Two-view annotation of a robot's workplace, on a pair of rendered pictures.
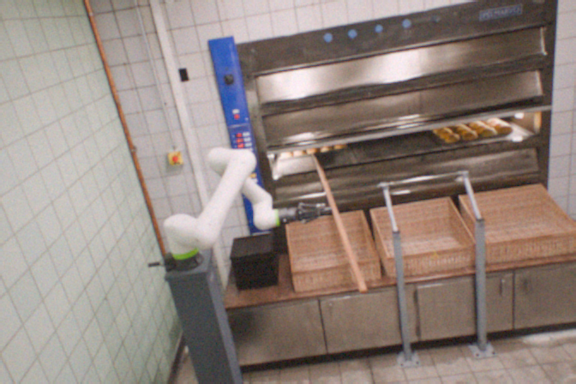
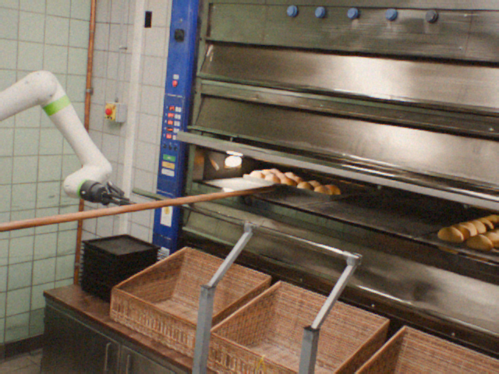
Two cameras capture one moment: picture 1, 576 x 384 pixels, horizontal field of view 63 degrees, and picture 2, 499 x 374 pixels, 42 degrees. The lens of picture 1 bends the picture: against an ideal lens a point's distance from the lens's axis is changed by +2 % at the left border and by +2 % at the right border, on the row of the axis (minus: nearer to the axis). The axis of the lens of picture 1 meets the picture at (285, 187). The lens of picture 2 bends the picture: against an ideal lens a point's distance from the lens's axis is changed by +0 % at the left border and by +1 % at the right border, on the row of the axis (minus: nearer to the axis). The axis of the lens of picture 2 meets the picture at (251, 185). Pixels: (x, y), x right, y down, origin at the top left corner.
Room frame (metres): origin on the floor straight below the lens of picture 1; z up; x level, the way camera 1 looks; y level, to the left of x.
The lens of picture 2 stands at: (0.54, -2.06, 1.78)
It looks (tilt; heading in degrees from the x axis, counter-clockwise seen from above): 10 degrees down; 36
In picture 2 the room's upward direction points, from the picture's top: 6 degrees clockwise
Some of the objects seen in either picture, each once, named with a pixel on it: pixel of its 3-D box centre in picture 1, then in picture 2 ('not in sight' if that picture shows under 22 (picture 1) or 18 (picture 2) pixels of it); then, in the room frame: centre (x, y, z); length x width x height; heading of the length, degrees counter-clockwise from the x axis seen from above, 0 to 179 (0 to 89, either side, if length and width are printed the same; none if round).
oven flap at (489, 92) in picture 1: (399, 106); (355, 139); (2.95, -0.82, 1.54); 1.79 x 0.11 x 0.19; 87
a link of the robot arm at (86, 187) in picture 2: (284, 216); (93, 191); (2.32, 0.03, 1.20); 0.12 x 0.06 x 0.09; 177
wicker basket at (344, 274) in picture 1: (330, 249); (190, 297); (2.71, -0.23, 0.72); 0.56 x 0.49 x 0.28; 88
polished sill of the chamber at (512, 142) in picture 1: (401, 159); (345, 227); (2.97, -0.82, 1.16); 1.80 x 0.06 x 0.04; 87
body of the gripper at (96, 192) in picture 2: (297, 214); (104, 195); (2.32, -0.04, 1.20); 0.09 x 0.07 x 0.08; 87
